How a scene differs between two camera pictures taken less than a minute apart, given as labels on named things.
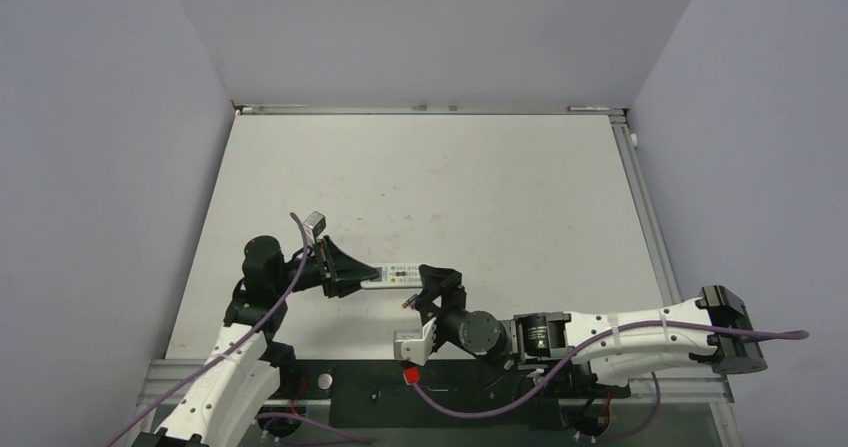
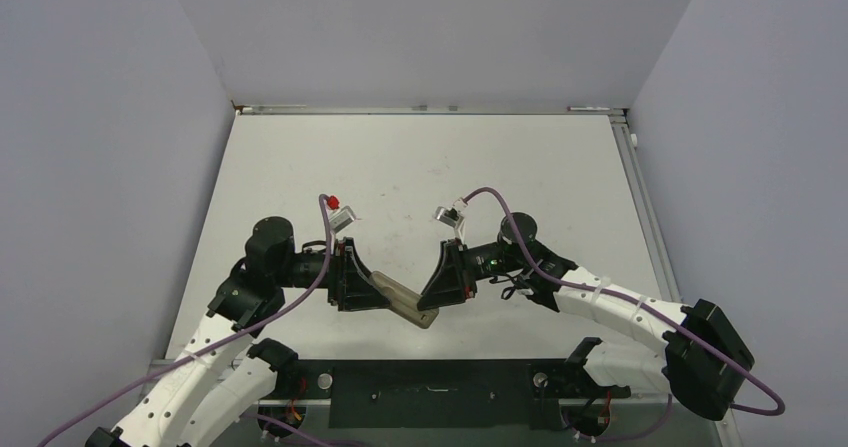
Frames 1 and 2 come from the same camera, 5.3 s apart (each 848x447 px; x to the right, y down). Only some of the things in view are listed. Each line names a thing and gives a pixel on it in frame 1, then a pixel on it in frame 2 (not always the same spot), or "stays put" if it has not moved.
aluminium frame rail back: x=421 y=110 stays put
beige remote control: x=394 y=276 to x=402 y=301
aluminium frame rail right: x=650 y=225 stays put
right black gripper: x=440 y=282 to x=454 y=281
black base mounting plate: x=395 y=394 stays put
